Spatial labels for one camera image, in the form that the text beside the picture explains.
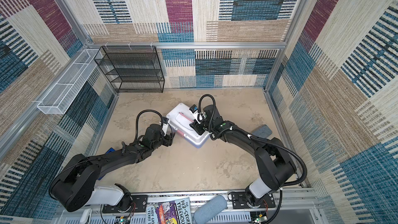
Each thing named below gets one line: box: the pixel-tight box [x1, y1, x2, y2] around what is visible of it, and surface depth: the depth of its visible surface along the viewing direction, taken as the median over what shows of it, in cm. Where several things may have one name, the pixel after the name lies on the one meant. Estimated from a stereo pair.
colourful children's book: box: [146, 197, 193, 224], surface depth 70 cm
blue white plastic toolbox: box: [166, 103, 210, 149], surface depth 89 cm
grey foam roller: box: [193, 194, 227, 224], surface depth 70 cm
